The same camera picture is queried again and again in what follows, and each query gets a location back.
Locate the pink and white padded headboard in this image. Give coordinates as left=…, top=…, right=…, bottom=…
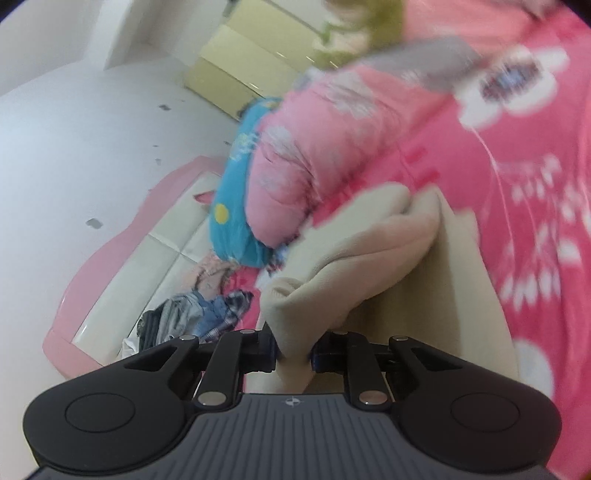
left=42, top=156, right=232, bottom=377

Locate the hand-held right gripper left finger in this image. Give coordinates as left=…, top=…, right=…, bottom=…
left=122, top=329, right=280, bottom=409

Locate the pink and grey floral quilt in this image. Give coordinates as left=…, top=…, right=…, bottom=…
left=247, top=0, right=532, bottom=252

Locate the pink floral bed blanket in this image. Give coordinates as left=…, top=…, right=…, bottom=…
left=222, top=9, right=591, bottom=480

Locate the pale pink floral cloth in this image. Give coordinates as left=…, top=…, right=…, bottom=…
left=187, top=254, right=236, bottom=296

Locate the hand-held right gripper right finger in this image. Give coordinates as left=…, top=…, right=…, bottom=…
left=313, top=330, right=465, bottom=409

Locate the pile of blue grey clothes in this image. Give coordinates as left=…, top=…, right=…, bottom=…
left=136, top=290, right=254, bottom=354

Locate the blue pillow with yellow dot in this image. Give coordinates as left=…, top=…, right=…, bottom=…
left=209, top=97, right=284, bottom=268

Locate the pale yellow wardrobe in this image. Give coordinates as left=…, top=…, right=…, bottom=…
left=185, top=0, right=352, bottom=123

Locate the green and cream fleece blanket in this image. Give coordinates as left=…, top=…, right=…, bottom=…
left=314, top=0, right=407, bottom=70

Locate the beige zip jacket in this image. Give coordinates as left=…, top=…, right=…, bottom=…
left=245, top=182, right=520, bottom=395

